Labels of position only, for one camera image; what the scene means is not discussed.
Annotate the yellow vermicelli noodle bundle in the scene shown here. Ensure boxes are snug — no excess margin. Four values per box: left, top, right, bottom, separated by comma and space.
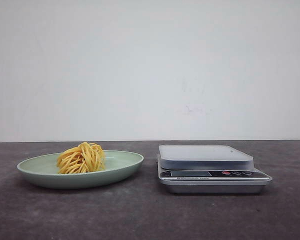
56, 142, 106, 174

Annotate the silver digital kitchen scale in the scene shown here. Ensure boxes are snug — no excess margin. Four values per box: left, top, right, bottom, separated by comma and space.
157, 145, 273, 194

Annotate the pale green oval plate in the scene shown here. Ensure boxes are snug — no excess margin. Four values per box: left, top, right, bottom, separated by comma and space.
16, 150, 144, 190

